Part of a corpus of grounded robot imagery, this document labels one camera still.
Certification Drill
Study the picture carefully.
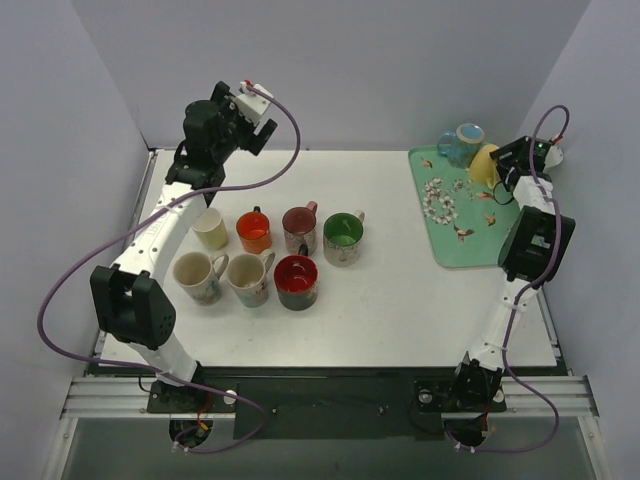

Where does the pale yellow mug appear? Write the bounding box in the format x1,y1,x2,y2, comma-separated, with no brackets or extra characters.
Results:
191,208,228,250

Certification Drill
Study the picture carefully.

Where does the purple cable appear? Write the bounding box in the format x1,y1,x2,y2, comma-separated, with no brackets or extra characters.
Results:
447,104,572,455
37,79,302,455

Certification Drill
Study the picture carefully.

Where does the orange mug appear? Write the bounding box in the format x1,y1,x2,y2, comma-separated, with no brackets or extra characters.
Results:
236,206,272,254

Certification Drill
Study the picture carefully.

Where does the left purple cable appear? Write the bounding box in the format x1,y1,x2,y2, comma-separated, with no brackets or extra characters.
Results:
37,79,302,455

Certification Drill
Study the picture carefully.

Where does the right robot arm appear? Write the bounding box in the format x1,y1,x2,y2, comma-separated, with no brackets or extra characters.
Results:
446,134,576,409

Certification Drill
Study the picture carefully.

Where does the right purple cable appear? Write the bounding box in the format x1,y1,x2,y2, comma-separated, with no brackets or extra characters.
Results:
447,104,572,455

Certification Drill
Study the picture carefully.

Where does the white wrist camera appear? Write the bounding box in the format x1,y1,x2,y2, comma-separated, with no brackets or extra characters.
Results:
233,80,272,125
543,144,564,173

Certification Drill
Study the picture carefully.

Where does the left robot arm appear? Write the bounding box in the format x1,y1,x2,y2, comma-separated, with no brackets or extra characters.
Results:
90,81,277,412

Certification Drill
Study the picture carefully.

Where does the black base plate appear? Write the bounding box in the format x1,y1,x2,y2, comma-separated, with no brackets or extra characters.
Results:
147,367,506,440

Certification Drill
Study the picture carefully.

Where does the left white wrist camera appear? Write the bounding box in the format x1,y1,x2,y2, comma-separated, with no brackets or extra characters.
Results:
233,80,272,125

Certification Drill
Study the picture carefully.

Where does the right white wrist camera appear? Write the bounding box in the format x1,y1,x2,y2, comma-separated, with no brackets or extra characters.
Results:
543,144,564,173

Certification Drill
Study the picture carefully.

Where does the pink patterned mug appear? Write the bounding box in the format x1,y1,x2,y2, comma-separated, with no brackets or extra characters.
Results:
282,201,318,255

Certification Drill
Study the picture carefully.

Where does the beige floral mug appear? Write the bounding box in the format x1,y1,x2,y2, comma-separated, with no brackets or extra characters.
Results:
227,249,275,308

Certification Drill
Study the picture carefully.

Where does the black mug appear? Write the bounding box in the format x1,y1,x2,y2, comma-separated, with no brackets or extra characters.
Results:
274,244,319,311

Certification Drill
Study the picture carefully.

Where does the blue teal mug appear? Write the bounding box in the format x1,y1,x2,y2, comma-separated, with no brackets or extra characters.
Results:
437,123,485,169

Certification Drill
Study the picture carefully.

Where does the green serving tray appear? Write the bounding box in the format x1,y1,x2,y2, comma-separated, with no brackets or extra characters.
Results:
408,145,519,268

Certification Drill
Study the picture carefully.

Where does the cream floral mug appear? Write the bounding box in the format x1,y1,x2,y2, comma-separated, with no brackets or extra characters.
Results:
172,252,229,306

